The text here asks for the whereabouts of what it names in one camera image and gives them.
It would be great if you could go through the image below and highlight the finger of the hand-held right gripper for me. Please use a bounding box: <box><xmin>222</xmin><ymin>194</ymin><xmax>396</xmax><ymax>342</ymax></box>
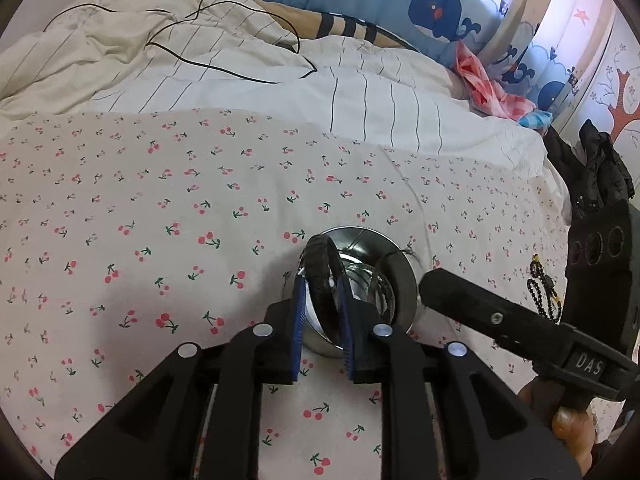
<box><xmin>419</xmin><ymin>267</ymin><xmax>571</xmax><ymax>361</ymax></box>

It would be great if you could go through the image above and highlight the pink checked cloth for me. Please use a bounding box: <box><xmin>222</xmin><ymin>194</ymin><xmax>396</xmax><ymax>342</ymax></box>
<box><xmin>454</xmin><ymin>40</ymin><xmax>538</xmax><ymax>121</ymax></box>

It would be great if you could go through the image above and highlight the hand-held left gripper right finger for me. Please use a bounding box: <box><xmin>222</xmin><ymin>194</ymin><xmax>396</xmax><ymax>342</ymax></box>
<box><xmin>336</xmin><ymin>280</ymin><xmax>583</xmax><ymax>480</ymax></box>

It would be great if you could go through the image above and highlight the cherry print bedsheet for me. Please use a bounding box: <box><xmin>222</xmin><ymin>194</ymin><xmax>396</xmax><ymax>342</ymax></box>
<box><xmin>0</xmin><ymin>107</ymin><xmax>640</xmax><ymax>480</ymax></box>

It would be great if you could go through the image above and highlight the black garment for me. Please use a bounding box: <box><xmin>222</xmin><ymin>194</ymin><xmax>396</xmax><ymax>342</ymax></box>
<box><xmin>544</xmin><ymin>119</ymin><xmax>636</xmax><ymax>218</ymax></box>

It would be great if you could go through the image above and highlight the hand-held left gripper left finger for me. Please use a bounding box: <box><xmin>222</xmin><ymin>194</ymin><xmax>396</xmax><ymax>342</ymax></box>
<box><xmin>54</xmin><ymin>276</ymin><xmax>311</xmax><ymax>480</ymax></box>

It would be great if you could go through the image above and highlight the thin black cable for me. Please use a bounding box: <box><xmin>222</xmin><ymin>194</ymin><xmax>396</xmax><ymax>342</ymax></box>
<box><xmin>42</xmin><ymin>0</ymin><xmax>318</xmax><ymax>85</ymax></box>

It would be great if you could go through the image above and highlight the dark beaded necklace yellow cord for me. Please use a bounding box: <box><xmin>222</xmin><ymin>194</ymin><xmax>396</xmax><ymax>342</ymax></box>
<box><xmin>526</xmin><ymin>256</ymin><xmax>566</xmax><ymax>328</ymax></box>

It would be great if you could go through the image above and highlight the white striped duvet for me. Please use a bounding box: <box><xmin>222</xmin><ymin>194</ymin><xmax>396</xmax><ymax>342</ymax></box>
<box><xmin>0</xmin><ymin>0</ymin><xmax>573</xmax><ymax>221</ymax></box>

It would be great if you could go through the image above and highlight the blue checked cloth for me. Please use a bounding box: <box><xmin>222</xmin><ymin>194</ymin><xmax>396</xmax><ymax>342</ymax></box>
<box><xmin>517</xmin><ymin>110</ymin><xmax>555</xmax><ymax>136</ymax></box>

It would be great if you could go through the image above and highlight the person's right hand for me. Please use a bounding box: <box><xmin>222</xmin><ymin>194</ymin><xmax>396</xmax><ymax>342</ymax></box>
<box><xmin>517</xmin><ymin>377</ymin><xmax>608</xmax><ymax>471</ymax></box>

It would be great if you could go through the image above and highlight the round metal bowl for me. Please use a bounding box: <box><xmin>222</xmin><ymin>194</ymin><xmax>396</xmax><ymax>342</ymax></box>
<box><xmin>295</xmin><ymin>227</ymin><xmax>424</xmax><ymax>359</ymax></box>

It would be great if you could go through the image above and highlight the black hair tie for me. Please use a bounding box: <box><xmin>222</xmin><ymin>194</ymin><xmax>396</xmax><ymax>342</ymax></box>
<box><xmin>301</xmin><ymin>235</ymin><xmax>344</xmax><ymax>351</ymax></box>

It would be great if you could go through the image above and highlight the beige black striped pillow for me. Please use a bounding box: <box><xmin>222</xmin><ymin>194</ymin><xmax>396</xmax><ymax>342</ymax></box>
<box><xmin>260</xmin><ymin>2</ymin><xmax>426</xmax><ymax>53</ymax></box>

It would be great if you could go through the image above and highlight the beige curved bed frame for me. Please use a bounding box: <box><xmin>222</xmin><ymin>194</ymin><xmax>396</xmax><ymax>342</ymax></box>
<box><xmin>492</xmin><ymin>0</ymin><xmax>566</xmax><ymax>61</ymax></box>

